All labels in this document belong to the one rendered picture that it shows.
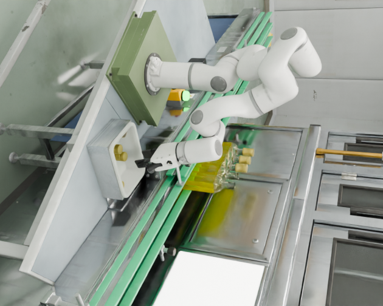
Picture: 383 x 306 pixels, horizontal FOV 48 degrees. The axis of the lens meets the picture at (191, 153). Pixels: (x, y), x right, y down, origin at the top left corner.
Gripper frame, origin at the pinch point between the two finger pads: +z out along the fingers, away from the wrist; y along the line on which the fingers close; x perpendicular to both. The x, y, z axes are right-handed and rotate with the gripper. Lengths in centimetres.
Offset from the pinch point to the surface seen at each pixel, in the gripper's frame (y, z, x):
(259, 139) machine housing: 74, -10, -45
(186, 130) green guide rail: 32.2, 0.8, -9.9
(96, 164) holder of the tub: -10.3, 10.2, 7.1
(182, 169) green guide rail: 15.7, -0.8, -17.4
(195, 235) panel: -0.3, -3.9, -37.3
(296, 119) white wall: 581, 130, -332
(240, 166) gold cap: 27.6, -18.2, -27.8
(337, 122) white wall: 581, 61, -351
